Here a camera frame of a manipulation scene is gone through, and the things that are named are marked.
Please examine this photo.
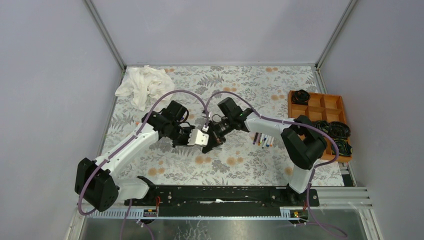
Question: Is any black coiled cable top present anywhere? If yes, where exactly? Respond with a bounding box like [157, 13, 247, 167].
[291, 89, 312, 106]

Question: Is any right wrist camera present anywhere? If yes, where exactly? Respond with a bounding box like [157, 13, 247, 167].
[202, 110, 212, 119]

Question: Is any white crumpled cloth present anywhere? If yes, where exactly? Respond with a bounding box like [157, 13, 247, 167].
[114, 65, 175, 111]

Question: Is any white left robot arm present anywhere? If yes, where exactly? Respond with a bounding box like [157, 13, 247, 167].
[74, 100, 194, 212]

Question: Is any floral table mat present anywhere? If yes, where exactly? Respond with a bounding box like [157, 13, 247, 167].
[105, 64, 345, 187]

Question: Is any dark blue pen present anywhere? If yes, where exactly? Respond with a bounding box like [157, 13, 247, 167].
[252, 132, 259, 145]

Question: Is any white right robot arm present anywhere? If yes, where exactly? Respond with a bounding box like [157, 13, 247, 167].
[202, 97, 327, 206]

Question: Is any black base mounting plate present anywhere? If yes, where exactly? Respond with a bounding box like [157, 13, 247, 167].
[124, 185, 320, 218]

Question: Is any black coiled cable middle right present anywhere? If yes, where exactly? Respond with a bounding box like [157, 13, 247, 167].
[328, 121, 352, 139]

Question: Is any black coiled cable bottom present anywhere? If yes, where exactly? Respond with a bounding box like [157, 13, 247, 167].
[330, 137, 353, 157]

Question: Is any wooden compartment tray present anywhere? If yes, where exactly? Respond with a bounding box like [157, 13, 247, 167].
[287, 90, 353, 163]

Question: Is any black coiled cable middle left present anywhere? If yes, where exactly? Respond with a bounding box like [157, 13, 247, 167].
[314, 119, 331, 133]

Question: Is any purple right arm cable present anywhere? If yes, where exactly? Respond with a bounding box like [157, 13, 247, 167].
[205, 90, 349, 239]

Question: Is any black coiled cable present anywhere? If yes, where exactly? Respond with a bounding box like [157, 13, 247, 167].
[330, 137, 353, 157]
[314, 119, 331, 133]
[328, 121, 352, 139]
[291, 89, 312, 106]

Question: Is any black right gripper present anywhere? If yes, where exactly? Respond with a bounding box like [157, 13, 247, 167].
[203, 116, 235, 154]

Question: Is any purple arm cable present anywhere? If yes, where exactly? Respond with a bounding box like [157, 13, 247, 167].
[76, 89, 211, 240]
[205, 90, 349, 239]

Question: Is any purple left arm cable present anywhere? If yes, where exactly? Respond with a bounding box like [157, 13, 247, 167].
[76, 89, 211, 240]

